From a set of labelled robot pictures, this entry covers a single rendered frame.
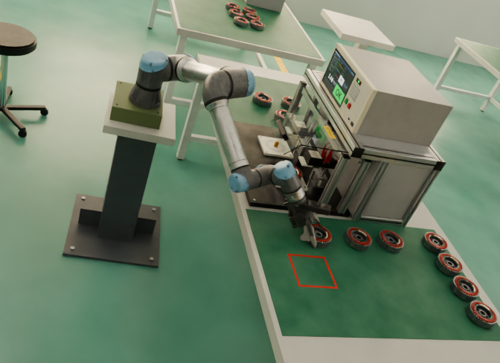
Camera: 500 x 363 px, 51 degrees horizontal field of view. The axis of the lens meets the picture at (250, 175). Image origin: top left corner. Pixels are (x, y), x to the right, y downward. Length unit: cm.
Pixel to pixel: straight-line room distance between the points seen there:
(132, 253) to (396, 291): 139
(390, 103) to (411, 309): 80
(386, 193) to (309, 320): 75
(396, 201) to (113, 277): 141
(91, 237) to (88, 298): 39
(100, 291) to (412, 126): 162
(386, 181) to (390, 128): 23
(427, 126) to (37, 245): 193
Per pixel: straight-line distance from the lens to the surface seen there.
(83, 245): 286
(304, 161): 234
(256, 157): 245
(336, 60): 244
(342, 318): 191
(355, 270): 212
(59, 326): 254
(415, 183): 237
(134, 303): 266
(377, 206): 238
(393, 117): 224
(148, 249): 290
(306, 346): 177
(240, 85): 209
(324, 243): 211
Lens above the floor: 203
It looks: 33 degrees down
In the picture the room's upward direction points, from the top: 21 degrees clockwise
